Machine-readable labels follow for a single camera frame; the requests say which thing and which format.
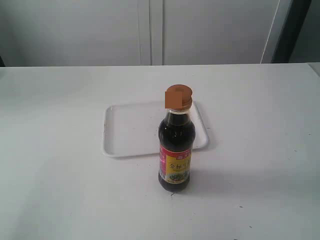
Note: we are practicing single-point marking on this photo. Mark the dark door frame post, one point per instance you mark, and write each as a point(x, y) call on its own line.
point(290, 31)

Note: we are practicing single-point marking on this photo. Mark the white rectangular plastic tray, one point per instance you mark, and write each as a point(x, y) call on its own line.
point(131, 130)

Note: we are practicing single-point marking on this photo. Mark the dark soy sauce bottle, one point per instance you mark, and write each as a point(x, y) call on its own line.
point(176, 134)

